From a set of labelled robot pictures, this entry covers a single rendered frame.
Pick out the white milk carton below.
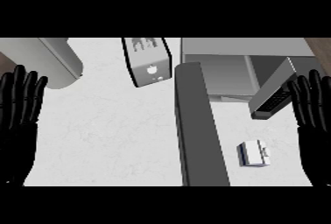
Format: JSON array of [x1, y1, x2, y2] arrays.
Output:
[[235, 139, 273, 168]]

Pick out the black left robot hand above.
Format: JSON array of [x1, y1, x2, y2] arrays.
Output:
[[0, 64, 49, 187]]

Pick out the grey toaster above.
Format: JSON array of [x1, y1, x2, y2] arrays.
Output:
[[120, 38, 173, 88]]

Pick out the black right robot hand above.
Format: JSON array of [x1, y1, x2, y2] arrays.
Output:
[[285, 68, 331, 187]]

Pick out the dark grey microwave door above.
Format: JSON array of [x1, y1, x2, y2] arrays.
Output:
[[173, 61, 232, 187]]

